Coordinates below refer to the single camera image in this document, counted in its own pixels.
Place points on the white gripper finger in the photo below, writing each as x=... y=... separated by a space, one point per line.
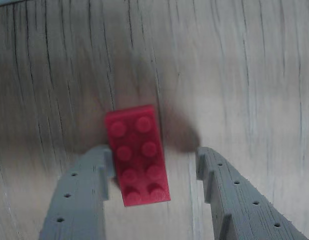
x=77 y=200
x=244 y=212

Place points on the red lego block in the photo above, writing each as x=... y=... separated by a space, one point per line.
x=138 y=155

